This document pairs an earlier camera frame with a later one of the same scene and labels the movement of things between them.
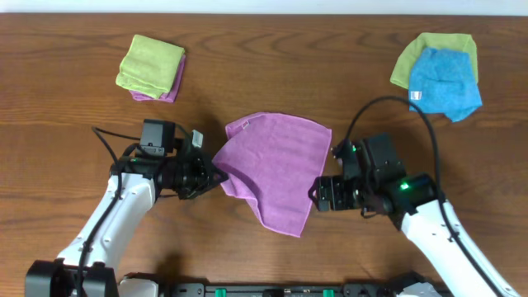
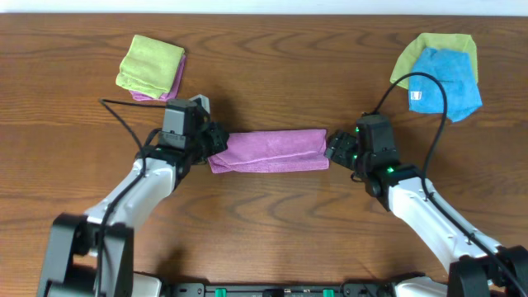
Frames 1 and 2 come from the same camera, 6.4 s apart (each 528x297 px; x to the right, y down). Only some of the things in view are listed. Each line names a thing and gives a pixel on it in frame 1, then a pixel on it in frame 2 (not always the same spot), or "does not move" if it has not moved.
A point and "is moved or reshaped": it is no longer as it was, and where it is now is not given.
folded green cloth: (150, 67) does not move
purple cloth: (275, 161) is moved or reshaped
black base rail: (348, 289) does not move
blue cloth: (441, 82) does not move
